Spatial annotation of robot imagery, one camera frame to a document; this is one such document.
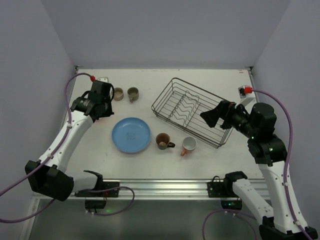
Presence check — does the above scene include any beige speckled cup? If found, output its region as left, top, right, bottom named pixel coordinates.
left=113, top=87, right=124, bottom=101

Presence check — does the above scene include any grey-green cup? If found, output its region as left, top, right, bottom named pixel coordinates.
left=127, top=87, right=139, bottom=103

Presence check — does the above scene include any blue plate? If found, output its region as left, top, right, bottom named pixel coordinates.
left=111, top=117, right=151, bottom=152

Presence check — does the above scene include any pink mug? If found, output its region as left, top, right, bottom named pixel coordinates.
left=180, top=136, right=197, bottom=157

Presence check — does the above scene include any purple plate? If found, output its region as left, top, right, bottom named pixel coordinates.
left=121, top=151, right=142, bottom=156

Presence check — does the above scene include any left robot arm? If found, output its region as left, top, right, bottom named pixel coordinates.
left=25, top=80, right=115, bottom=202

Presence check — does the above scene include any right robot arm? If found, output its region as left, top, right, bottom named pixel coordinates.
left=200, top=100, right=318, bottom=240

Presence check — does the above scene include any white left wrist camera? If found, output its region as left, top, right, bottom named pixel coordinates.
left=97, top=77, right=109, bottom=83

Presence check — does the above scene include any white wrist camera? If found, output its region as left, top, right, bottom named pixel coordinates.
left=237, top=85, right=256, bottom=107
left=97, top=77, right=109, bottom=83

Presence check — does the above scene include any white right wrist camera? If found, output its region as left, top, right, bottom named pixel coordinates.
left=237, top=85, right=256, bottom=107

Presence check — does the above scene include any black wire dish rack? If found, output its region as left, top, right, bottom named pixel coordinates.
left=151, top=77, right=232, bottom=149

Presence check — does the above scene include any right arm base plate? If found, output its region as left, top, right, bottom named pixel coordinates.
left=206, top=175, right=236, bottom=198

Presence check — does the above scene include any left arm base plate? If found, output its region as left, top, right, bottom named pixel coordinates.
left=74, top=181, right=120, bottom=198

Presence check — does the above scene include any aluminium mounting rail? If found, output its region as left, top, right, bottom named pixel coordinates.
left=31, top=177, right=276, bottom=201

